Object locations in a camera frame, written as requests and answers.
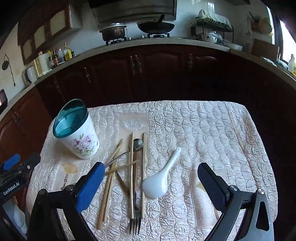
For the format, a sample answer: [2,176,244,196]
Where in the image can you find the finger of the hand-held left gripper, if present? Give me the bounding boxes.
[20,152,41,173]
[2,153,21,170]

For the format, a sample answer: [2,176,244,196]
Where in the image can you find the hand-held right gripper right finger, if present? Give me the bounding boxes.
[197,162,275,241]

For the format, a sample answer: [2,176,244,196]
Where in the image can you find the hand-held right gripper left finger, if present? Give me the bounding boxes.
[27,162,106,241]

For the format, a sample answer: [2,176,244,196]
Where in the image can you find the metal spoon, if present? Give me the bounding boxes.
[132,138,144,176]
[105,151,131,168]

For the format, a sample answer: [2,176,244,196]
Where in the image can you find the floral white utensil holder cup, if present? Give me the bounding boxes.
[52,99,100,160]

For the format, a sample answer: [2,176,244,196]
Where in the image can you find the metal fork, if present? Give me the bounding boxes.
[129,160,142,235]

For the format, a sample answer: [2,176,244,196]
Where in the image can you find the white ceramic spoon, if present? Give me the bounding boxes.
[142,147,181,199]

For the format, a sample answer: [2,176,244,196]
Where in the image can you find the person's left hand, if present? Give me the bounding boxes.
[5,196,27,234]

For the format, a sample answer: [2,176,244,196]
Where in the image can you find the cream quilted tablecloth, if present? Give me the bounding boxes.
[26,100,278,241]

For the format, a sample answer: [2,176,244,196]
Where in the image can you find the yellowish microwave oven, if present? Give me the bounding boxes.
[22,54,50,86]

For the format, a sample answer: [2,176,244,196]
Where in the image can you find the yellow cooking oil bottle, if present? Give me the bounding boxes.
[63,43,73,61]

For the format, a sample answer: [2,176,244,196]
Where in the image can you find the dark wood base cabinets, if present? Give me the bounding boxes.
[0,44,296,167]

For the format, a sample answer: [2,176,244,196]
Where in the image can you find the white bowl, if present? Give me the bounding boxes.
[222,39,243,52]

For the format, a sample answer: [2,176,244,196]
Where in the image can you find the wooden cutting board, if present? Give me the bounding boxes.
[250,38,279,61]

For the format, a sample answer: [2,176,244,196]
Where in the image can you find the white plastic bottle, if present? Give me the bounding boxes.
[288,54,296,72]

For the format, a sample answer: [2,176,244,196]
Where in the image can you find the floral ceramic bowl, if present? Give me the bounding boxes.
[201,33,218,44]

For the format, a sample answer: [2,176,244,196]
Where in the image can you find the cooking pot with lid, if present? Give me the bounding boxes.
[99,22,128,42]

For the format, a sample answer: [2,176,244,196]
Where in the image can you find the stone kitchen countertop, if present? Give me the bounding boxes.
[0,37,296,121]

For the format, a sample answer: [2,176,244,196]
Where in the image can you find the gas stove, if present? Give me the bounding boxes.
[105,33,171,45]

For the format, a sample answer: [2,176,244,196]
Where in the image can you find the kitchen window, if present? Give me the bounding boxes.
[276,19,296,63]

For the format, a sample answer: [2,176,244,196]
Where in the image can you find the white cloth over dish rack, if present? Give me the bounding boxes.
[198,9,232,26]

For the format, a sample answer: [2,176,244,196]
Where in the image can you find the black wok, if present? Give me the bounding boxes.
[137,13,175,35]

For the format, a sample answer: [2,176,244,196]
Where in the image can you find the round woven trivet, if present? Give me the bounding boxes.
[259,17,274,35]

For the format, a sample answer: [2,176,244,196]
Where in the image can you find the steel range hood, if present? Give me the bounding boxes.
[88,0,178,24]

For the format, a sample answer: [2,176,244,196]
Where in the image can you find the black corded wall device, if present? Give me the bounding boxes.
[2,54,16,87]

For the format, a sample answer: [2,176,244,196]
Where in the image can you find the wall cabinet with frosted doors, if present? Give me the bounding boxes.
[17,2,83,66]

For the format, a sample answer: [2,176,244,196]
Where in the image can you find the black wire dish rack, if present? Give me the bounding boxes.
[190,18,234,44]

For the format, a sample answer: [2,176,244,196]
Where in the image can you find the wall chopstick holder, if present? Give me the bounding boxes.
[249,12,262,32]

